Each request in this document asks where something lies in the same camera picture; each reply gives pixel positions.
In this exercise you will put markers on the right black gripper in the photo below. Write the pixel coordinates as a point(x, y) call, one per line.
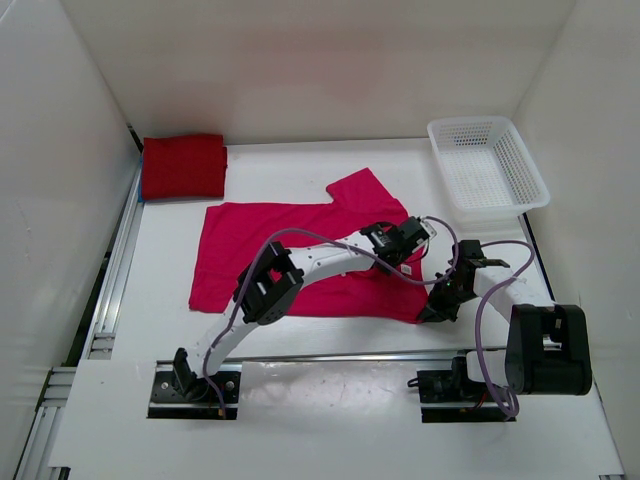
point(437, 307)

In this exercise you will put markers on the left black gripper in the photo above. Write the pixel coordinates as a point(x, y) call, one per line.
point(417, 228)

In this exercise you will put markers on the pink t shirt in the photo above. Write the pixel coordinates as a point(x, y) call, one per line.
point(233, 232)

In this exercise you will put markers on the dark red t shirt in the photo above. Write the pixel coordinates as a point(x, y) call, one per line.
point(186, 166)

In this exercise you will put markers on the blue t shirt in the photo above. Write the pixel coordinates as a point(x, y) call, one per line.
point(140, 197)

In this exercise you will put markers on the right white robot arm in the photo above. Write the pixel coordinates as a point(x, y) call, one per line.
point(547, 349)

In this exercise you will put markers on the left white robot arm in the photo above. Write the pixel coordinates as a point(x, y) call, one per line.
point(288, 262)

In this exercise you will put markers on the white plastic basket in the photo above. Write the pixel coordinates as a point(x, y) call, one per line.
point(488, 172)

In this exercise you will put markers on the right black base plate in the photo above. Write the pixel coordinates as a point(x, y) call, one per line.
point(449, 398)

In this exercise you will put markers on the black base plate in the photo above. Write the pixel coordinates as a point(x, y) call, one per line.
point(449, 398)
point(201, 403)

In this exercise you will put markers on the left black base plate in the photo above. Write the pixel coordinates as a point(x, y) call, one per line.
point(201, 403)

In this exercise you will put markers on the aluminium frame rail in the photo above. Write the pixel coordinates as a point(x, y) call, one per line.
point(154, 320)

